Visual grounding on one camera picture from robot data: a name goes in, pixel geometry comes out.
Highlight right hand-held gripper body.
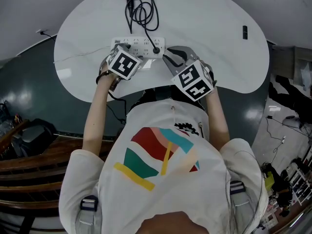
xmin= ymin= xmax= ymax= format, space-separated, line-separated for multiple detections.
xmin=170 ymin=54 xmax=215 ymax=101

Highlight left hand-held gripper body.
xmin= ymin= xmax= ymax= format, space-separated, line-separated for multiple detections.
xmin=106 ymin=44 xmax=144 ymax=92

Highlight white power strip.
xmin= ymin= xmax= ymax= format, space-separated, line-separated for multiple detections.
xmin=111 ymin=37 xmax=166 ymax=59

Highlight person's right forearm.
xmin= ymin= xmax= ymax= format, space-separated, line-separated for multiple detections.
xmin=203 ymin=86 xmax=231 ymax=153

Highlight person's left forearm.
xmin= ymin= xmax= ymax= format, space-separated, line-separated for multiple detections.
xmin=82 ymin=64 xmax=115 ymax=162

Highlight person's black trousers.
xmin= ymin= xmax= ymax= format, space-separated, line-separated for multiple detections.
xmin=129 ymin=85 xmax=205 ymax=112

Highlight grey shelf unit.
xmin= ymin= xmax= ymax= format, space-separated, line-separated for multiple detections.
xmin=272 ymin=45 xmax=312 ymax=92

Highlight grey white floor device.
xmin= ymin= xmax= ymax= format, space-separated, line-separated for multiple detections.
xmin=282 ymin=115 xmax=303 ymax=129

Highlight white box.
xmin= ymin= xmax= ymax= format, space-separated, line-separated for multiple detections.
xmin=301 ymin=63 xmax=312 ymax=91

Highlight green box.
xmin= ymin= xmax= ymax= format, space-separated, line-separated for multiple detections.
xmin=265 ymin=171 xmax=275 ymax=191

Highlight person's white printed t-shirt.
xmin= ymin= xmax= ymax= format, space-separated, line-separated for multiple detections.
xmin=58 ymin=98 xmax=269 ymax=234

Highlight brown wooden bench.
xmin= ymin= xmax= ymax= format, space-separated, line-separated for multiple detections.
xmin=0 ymin=119 xmax=115 ymax=209

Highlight white curved ledge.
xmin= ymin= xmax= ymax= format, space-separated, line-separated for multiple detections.
xmin=0 ymin=210 xmax=64 ymax=234

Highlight black power cable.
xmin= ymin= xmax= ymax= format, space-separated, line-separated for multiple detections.
xmin=124 ymin=0 xmax=160 ymax=51

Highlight black gripper tether cable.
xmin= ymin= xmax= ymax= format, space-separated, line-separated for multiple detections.
xmin=106 ymin=91 xmax=129 ymax=126

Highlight grey shoulder strap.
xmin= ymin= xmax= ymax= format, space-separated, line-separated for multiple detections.
xmin=75 ymin=195 xmax=102 ymax=234
xmin=229 ymin=180 xmax=263 ymax=234

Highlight white wire rack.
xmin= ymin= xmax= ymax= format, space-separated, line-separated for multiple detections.
xmin=263 ymin=145 xmax=312 ymax=229

